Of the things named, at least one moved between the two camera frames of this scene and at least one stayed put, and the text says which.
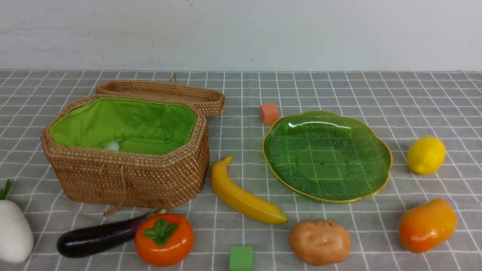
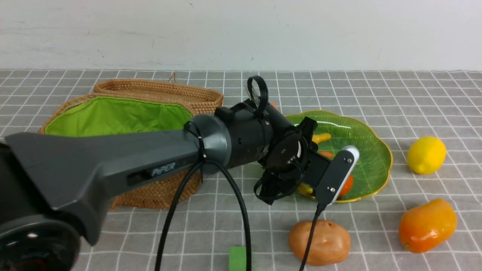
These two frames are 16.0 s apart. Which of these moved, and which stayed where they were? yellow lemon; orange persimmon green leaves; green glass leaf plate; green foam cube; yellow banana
Moved: yellow banana; orange persimmon green leaves
Stayed: green foam cube; green glass leaf plate; yellow lemon
